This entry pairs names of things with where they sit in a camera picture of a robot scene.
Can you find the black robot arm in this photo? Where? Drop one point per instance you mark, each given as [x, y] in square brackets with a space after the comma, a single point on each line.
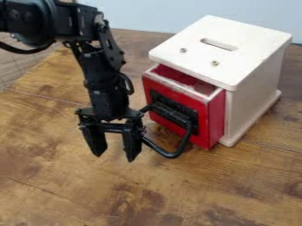
[40, 22]

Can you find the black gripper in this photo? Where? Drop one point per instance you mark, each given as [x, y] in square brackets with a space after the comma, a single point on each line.
[109, 115]

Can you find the red drawer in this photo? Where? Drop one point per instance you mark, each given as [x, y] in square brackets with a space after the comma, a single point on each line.
[193, 98]

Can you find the white wooden drawer box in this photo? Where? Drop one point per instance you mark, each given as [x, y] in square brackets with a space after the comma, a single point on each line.
[236, 57]

